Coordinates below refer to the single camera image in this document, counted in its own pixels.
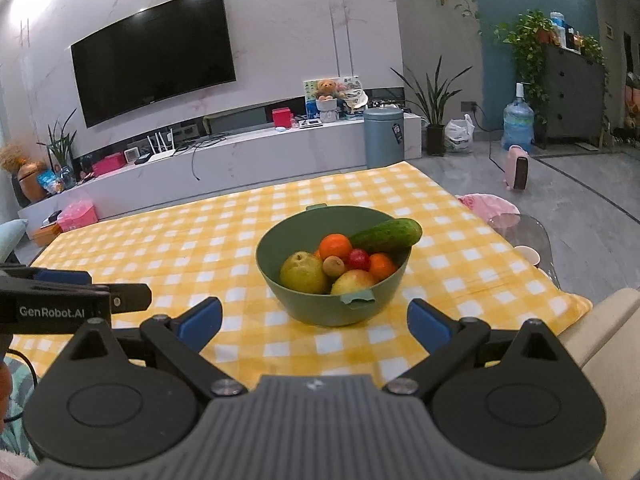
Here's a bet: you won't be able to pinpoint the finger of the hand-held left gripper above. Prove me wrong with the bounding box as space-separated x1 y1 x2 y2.
107 283 152 314
34 269 93 286

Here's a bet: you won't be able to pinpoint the black cable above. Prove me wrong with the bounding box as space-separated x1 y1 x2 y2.
0 347 40 423

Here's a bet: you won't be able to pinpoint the trailing ivy plant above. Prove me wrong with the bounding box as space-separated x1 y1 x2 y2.
492 9 556 126

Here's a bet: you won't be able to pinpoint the white router with antennas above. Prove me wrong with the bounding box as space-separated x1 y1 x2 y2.
145 129 176 163

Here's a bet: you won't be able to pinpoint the pink flat box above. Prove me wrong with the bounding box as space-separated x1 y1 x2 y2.
91 152 126 177

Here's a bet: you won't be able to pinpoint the striped pajama leg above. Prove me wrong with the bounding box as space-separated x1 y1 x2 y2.
0 355 41 461

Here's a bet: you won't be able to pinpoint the blue-grey pedal trash can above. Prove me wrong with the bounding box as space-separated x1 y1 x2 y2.
362 107 405 170

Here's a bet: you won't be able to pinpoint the orange cardboard box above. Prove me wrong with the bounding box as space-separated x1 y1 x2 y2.
31 222 63 247

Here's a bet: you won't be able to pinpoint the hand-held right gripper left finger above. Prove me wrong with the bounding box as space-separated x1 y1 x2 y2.
47 296 248 400

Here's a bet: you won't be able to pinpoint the black flat television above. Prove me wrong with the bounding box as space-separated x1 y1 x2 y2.
70 0 237 128

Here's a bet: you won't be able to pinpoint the pink plastic container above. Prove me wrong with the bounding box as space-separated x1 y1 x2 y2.
56 199 98 233

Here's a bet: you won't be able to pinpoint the clear plastic chair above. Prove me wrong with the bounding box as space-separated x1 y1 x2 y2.
487 212 561 288

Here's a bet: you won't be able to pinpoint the yellow checked tablecloth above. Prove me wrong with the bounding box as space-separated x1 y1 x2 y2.
7 160 593 391

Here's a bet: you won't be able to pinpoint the large yellowish pear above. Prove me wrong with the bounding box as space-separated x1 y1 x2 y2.
330 269 378 297

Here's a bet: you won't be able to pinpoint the small thin-leaf potted plant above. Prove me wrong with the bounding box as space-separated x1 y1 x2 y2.
37 107 81 191

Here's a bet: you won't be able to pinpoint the pink space heater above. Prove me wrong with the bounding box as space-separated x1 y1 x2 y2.
504 145 532 191

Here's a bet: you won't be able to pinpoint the printed picture board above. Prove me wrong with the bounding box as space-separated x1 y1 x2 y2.
302 76 365 121

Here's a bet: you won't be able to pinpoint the white marble television console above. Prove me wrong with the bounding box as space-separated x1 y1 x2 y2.
17 112 423 233

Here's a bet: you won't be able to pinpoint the blue water jug with pump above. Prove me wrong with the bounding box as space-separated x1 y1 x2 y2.
501 82 536 153

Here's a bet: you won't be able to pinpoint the white plastic bag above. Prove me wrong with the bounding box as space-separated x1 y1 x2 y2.
444 114 476 153

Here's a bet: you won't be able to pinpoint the grey drawer cabinet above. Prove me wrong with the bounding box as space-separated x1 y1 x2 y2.
540 42 608 142

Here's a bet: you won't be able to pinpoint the green colander bowl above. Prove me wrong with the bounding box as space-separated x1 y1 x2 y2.
255 203 413 327

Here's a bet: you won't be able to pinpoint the green pear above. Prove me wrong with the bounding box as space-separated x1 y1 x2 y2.
279 251 331 295

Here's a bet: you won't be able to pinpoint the brown round vase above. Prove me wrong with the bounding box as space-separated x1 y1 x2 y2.
17 160 51 206

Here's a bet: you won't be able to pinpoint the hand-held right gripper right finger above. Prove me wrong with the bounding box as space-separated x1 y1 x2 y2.
382 298 586 401

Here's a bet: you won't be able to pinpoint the white cup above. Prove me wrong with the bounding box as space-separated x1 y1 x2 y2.
512 245 542 268

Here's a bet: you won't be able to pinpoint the green cucumber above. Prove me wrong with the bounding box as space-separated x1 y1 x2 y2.
348 217 423 257

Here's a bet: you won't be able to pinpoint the cream armchair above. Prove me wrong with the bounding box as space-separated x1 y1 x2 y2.
555 287 640 480

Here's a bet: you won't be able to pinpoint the long-leaf potted plant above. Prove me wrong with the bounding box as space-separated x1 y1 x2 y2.
390 55 473 157

